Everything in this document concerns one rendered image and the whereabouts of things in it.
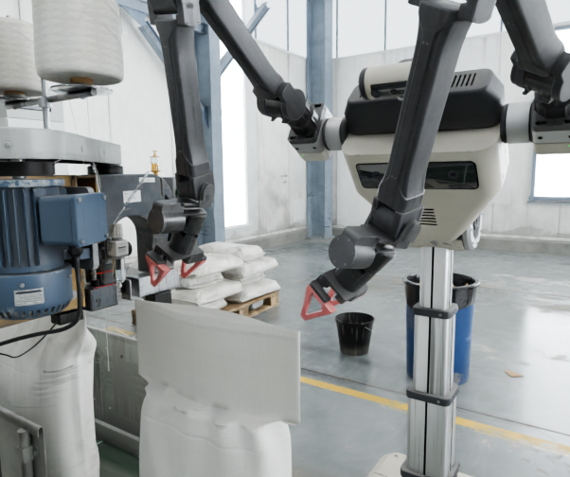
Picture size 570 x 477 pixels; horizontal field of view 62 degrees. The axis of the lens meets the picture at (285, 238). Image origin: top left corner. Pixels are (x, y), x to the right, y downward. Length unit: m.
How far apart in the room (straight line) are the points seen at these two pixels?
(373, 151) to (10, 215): 0.80
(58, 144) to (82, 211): 0.13
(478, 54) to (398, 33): 1.53
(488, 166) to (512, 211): 7.73
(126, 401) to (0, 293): 1.13
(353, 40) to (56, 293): 9.40
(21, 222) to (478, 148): 0.92
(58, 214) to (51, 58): 0.31
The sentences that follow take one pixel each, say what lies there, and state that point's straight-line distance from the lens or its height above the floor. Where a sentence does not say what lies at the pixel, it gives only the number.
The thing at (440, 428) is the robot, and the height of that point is 0.60.
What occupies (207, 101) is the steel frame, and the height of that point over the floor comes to 2.38.
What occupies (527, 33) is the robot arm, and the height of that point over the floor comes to 1.55.
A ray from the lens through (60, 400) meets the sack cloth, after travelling 1.61.
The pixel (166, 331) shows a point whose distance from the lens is 1.21.
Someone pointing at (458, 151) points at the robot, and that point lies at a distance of 1.15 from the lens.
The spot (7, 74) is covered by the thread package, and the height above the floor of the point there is 1.56.
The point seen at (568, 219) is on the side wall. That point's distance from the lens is 8.83.
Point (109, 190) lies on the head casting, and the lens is 1.26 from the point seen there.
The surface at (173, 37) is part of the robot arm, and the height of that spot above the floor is 1.59.
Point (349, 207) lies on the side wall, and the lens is 9.78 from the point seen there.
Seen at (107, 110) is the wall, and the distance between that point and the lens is 6.34.
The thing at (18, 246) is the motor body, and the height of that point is 1.22.
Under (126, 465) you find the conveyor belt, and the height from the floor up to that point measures 0.38.
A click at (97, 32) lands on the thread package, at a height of 1.61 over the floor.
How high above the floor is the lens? 1.34
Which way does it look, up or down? 8 degrees down
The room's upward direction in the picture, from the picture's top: 1 degrees counter-clockwise
